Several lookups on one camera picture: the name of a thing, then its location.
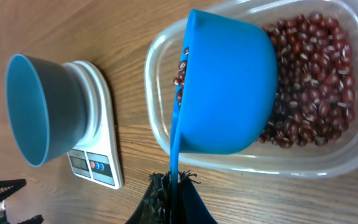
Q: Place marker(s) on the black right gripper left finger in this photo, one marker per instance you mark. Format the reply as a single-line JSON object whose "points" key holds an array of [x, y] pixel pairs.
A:
{"points": [[155, 206]]}

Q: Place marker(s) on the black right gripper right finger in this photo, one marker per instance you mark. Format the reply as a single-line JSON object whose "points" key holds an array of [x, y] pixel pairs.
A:
{"points": [[191, 209]]}

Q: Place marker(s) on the blue plastic measuring scoop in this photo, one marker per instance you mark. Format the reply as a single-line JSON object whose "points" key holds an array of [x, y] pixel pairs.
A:
{"points": [[227, 97]]}

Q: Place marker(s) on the white digital kitchen scale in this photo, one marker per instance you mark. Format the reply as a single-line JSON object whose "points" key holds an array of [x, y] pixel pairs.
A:
{"points": [[96, 155]]}

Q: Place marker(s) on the blue metal bowl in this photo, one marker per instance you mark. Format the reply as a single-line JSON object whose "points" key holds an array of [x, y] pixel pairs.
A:
{"points": [[46, 108]]}

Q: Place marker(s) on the red beans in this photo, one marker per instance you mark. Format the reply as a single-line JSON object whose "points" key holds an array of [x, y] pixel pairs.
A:
{"points": [[314, 101]]}

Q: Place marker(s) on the clear plastic food container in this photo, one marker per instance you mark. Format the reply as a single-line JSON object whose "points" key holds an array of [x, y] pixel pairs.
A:
{"points": [[307, 162]]}

